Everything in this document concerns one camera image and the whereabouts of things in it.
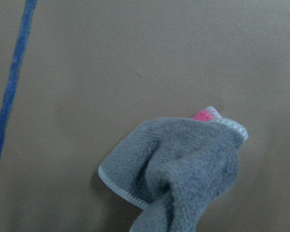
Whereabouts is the grey microfibre cloth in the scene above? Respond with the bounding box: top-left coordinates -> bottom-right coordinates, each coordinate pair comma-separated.
98,106 -> 248,232

